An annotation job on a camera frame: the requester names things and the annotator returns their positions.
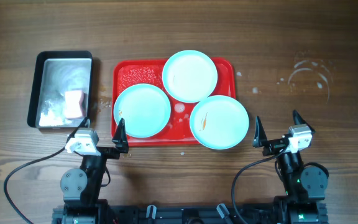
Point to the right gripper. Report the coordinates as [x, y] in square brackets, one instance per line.
[278, 146]

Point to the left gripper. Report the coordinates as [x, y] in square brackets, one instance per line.
[105, 150]

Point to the pink sponge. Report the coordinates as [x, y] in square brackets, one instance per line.
[73, 104]

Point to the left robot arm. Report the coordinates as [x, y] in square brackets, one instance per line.
[81, 187]

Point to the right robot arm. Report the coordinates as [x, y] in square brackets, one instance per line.
[304, 183]

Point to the red plastic tray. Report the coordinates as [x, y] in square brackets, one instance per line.
[177, 131]

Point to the black metal basin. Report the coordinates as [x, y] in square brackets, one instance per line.
[55, 73]

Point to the mint plate with orange stain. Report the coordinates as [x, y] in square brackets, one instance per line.
[219, 122]

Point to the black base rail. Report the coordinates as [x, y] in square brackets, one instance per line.
[251, 213]

